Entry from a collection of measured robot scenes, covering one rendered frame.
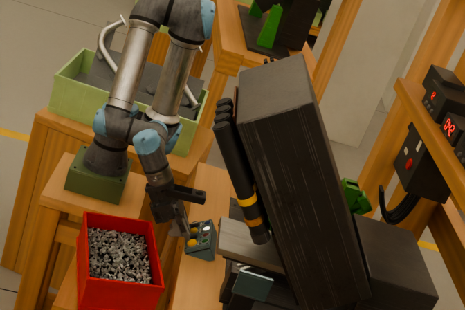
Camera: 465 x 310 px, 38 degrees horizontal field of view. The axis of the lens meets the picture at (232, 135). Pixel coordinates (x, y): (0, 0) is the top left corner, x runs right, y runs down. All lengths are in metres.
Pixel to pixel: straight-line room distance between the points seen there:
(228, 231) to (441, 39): 1.05
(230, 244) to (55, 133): 1.31
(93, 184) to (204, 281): 0.53
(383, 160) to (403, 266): 0.84
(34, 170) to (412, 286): 1.78
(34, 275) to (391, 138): 1.34
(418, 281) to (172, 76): 0.95
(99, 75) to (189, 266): 1.29
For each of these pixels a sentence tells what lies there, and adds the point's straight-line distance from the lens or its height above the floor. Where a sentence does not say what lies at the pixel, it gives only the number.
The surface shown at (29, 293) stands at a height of 0.46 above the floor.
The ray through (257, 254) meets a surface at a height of 1.13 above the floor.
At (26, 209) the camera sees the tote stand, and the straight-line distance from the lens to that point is 3.07.
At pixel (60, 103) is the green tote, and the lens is 2.87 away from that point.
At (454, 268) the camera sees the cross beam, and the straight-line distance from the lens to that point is 1.94.
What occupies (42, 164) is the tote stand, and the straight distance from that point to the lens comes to 2.94.
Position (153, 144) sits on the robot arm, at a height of 1.22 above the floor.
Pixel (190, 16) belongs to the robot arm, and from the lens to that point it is 2.02.
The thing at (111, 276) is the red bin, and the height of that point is 0.87.
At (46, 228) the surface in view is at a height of 0.73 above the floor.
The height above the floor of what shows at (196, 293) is 0.90.
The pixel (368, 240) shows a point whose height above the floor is 1.24.
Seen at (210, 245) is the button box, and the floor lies 0.95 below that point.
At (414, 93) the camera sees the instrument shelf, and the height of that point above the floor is 1.54.
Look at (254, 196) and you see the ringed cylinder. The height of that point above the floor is 1.36.
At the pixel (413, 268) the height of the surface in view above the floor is 1.24.
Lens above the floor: 2.04
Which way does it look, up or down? 23 degrees down
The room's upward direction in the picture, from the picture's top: 20 degrees clockwise
